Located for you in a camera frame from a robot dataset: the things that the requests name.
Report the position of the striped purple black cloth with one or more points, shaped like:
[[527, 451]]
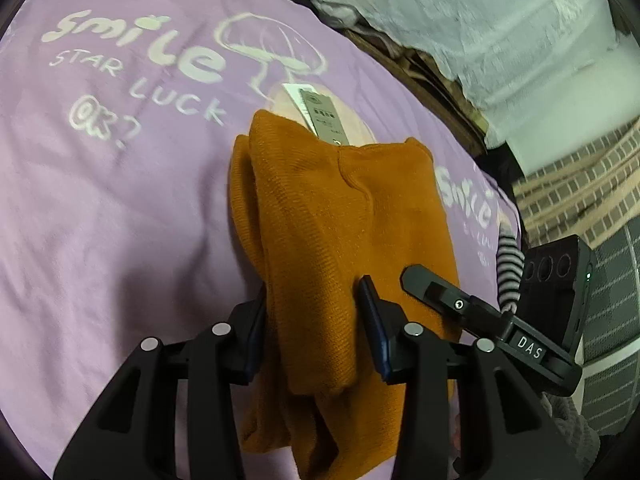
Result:
[[507, 270]]

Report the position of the purple printed bedsheet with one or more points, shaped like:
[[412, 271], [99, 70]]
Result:
[[125, 210]]

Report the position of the pale fluffy blanket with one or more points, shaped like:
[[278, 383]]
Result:
[[475, 20]]

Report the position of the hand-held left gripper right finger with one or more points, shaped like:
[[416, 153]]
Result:
[[372, 325]]

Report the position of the paper garment tag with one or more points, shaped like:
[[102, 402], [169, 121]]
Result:
[[320, 112]]

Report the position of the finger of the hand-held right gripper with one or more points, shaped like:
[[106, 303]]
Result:
[[445, 300]]

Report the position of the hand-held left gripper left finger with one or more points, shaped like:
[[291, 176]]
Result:
[[256, 340]]

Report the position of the person's right forearm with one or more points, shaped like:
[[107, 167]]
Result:
[[570, 425]]

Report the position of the grey plaid cloth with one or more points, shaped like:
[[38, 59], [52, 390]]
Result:
[[615, 300]]

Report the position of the dark brown wooden frame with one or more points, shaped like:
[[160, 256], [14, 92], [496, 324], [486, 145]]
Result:
[[400, 55]]

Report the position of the orange knit garment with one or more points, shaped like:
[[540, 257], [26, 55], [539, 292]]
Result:
[[310, 235]]

